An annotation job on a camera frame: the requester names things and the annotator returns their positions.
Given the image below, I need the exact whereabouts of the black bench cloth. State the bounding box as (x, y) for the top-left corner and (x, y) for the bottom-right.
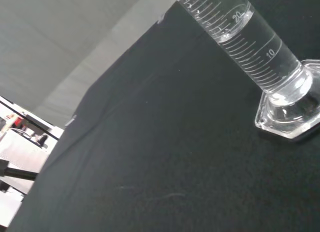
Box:
(7, 0), (320, 232)

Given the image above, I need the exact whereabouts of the black tripod rod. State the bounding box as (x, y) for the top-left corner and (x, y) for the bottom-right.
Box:
(0, 166), (38, 182)

